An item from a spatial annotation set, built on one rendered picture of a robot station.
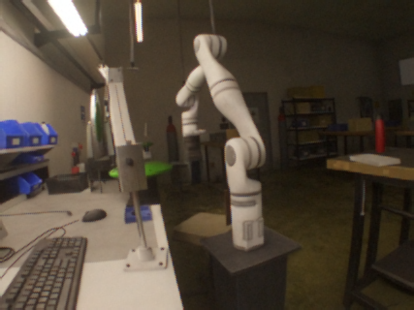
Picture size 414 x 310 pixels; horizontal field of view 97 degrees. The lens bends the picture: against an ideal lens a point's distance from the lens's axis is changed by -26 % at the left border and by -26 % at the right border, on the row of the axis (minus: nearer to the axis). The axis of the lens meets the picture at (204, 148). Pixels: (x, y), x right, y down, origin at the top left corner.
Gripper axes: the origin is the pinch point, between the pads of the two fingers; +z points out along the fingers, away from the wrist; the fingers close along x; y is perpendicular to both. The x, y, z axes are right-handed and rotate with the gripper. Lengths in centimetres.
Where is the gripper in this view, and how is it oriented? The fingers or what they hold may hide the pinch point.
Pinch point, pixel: (197, 175)
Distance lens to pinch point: 109.4
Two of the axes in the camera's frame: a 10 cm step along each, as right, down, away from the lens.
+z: 0.9, 9.9, 0.7
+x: -9.3, 1.1, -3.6
